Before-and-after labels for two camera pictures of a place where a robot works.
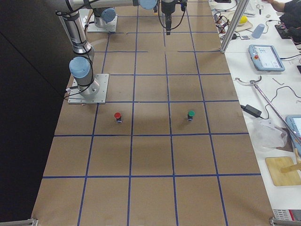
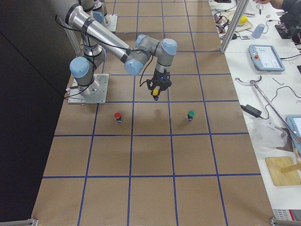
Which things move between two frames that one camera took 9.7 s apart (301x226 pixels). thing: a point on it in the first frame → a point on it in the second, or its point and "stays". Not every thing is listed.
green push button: (191, 114) stays
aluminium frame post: (237, 17) stays
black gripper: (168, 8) → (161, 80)
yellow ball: (243, 20) stays
